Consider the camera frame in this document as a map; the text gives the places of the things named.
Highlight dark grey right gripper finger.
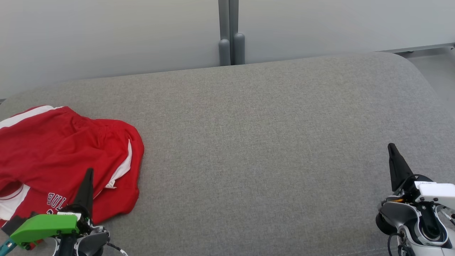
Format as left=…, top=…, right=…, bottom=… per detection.
left=387, top=143, right=415, bottom=192

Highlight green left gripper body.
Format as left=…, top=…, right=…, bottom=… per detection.
left=10, top=204, right=93, bottom=250

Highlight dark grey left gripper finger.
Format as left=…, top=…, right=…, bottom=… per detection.
left=73, top=168, right=94, bottom=214

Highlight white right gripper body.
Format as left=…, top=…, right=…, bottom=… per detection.
left=393, top=174, right=455, bottom=210

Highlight red Bulls jersey white sleeves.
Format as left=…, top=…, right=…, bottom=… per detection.
left=0, top=180, right=140, bottom=246

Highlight red Bulls shorts white trim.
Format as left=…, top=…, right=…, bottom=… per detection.
left=0, top=105, right=145, bottom=199

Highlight black cable teal connector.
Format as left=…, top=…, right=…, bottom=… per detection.
left=0, top=239, right=17, bottom=254

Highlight thin black cable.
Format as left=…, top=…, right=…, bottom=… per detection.
left=106, top=241, right=129, bottom=256

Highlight grey metal frame rail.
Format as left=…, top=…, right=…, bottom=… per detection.
left=384, top=43, right=455, bottom=54

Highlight grey partition post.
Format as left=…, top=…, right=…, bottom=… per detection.
left=218, top=0, right=231, bottom=67
left=230, top=0, right=246, bottom=65

